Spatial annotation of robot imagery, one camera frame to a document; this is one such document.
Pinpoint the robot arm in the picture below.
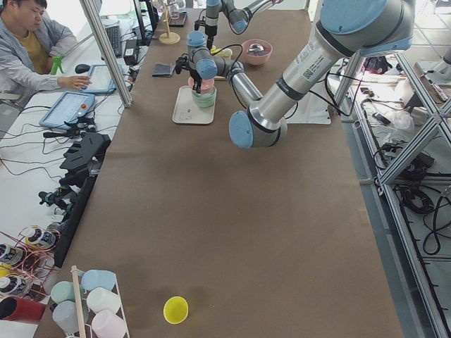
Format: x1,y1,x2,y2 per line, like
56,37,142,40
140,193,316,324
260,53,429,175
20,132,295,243
175,1,415,149
194,0,282,49

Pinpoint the small pink bowl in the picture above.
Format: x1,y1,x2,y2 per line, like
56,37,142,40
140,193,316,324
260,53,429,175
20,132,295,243
188,77,214,94

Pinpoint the folded grey cloth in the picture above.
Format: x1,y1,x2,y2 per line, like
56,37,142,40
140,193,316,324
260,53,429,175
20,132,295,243
152,63,175,77

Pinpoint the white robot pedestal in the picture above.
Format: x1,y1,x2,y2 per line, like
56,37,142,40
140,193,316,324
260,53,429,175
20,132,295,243
278,0,345,125

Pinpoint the black keyboard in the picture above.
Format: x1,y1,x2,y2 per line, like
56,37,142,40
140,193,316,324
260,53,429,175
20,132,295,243
105,25,122,57

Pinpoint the blue plastic cup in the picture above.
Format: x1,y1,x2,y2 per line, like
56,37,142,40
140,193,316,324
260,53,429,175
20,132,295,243
81,270,116,292

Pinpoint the operator hand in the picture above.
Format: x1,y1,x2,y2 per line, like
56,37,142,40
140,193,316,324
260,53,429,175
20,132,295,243
57,76,92,91

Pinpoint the teach pendant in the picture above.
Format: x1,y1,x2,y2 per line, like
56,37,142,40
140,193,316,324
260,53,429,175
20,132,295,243
82,64,116,95
39,92,95,130

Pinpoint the wooden cup tree stand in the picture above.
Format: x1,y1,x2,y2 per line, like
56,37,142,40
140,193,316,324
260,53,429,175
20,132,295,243
159,1,180,45

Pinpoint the white bear serving tray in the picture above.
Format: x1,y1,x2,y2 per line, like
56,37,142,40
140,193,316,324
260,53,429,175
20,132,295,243
172,86,216,125

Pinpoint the grey plastic cup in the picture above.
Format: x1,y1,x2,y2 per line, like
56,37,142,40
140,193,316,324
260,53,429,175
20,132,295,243
52,301,79,334

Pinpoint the aluminium frame post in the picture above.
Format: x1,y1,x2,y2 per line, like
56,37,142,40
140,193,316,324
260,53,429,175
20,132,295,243
79,0,132,108

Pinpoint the red cup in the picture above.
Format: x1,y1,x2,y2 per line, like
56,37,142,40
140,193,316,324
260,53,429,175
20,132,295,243
1,296,46,324

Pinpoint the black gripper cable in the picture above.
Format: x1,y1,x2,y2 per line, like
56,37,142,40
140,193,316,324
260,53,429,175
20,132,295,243
211,43,246,77

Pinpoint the white toy bun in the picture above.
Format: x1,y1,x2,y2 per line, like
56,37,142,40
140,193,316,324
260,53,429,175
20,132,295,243
218,48,233,59

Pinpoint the black tool rack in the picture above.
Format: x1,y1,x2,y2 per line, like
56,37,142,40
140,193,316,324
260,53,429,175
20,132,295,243
39,132,111,268

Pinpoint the white plastic cup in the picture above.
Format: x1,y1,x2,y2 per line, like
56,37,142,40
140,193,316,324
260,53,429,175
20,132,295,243
87,287,121,313

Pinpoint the seated operator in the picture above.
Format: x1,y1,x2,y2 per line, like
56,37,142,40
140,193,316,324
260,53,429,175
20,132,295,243
1,1,77,107

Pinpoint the white cup rack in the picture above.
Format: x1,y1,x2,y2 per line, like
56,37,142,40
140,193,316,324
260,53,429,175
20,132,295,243
70,265,130,337

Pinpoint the near teach pendant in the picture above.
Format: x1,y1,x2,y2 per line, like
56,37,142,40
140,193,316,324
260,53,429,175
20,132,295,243
39,92,95,130

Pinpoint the black tray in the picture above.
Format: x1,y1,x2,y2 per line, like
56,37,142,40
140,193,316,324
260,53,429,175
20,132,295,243
169,13,187,27

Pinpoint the large pink bowl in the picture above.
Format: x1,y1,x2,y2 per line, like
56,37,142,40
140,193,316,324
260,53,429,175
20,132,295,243
242,39,273,65

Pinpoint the bottom green bowl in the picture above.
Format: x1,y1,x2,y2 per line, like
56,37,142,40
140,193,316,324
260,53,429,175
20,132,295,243
194,101,215,108

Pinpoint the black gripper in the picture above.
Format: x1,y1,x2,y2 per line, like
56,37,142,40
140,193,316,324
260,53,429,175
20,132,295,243
175,53,202,93
194,19,216,50

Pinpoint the top green bowl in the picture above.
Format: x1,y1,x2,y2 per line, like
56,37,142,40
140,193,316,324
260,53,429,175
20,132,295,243
192,87,216,101

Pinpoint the yellow plastic cup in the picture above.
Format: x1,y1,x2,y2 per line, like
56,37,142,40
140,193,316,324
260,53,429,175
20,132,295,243
163,296,189,325

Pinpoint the green plastic cup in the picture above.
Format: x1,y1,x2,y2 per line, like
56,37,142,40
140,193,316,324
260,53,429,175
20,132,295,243
50,281,75,303

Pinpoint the metal ice scoop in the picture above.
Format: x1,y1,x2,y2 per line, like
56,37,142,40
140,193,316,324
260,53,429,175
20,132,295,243
247,43,265,56

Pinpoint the far teach pendant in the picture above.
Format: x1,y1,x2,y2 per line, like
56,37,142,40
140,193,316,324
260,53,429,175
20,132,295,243
82,64,116,95

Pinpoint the bamboo cutting board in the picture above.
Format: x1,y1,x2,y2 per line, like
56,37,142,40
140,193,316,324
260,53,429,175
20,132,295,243
213,47,233,81

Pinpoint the black computer mouse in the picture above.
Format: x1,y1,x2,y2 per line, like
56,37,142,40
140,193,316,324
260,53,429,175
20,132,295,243
75,63,91,74

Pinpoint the pink plastic cup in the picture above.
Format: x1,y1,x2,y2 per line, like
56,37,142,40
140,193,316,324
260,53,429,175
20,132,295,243
92,309,126,338

